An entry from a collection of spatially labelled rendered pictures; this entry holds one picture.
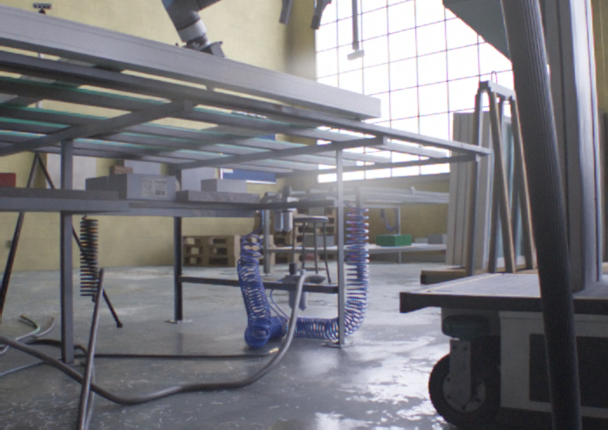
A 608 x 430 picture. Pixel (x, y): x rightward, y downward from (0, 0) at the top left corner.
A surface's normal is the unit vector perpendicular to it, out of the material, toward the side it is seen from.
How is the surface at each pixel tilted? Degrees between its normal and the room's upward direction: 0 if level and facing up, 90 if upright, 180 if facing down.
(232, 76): 90
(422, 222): 90
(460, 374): 90
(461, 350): 90
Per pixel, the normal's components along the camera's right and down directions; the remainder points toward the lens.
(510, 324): -0.56, -0.03
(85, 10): 0.74, -0.04
